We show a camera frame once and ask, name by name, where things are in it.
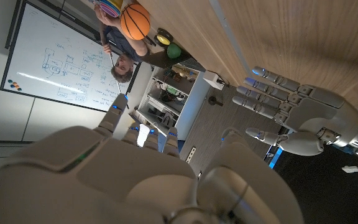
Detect person in dark shirt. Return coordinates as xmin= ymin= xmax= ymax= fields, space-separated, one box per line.
xmin=93 ymin=3 xmax=152 ymax=84

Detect white open shelf unit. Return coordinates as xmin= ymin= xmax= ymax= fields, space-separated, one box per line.
xmin=134 ymin=63 xmax=211 ymax=141

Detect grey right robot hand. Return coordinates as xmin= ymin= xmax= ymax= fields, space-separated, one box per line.
xmin=0 ymin=93 xmax=305 ymax=224

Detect black round floor foot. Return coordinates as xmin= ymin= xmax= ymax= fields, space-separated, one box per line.
xmin=207 ymin=95 xmax=224 ymax=108

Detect yellow toy lemon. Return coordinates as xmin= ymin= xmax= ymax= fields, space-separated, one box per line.
xmin=156 ymin=34 xmax=172 ymax=46

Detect whiteboard with blue writing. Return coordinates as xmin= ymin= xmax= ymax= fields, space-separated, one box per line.
xmin=0 ymin=0 xmax=142 ymax=113

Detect thin pointer stick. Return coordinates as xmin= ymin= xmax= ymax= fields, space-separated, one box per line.
xmin=99 ymin=30 xmax=129 ymax=110

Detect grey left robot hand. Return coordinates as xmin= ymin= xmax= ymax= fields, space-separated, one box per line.
xmin=231 ymin=65 xmax=358 ymax=157

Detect white paper sheet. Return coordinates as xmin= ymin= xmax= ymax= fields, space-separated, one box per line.
xmin=136 ymin=123 xmax=151 ymax=148

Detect rainbow striped stacking toy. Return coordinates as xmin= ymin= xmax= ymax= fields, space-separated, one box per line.
xmin=92 ymin=0 xmax=124 ymax=18

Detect white floor power strip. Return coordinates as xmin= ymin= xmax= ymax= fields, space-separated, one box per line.
xmin=185 ymin=146 xmax=198 ymax=164

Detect orange toy basketball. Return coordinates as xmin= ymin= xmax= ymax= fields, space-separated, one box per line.
xmin=119 ymin=2 xmax=152 ymax=41

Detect white box under table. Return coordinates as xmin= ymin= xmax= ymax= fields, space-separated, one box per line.
xmin=202 ymin=70 xmax=227 ymax=91

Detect green toy fruit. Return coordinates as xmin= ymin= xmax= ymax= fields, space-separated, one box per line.
xmin=167 ymin=43 xmax=182 ymax=60

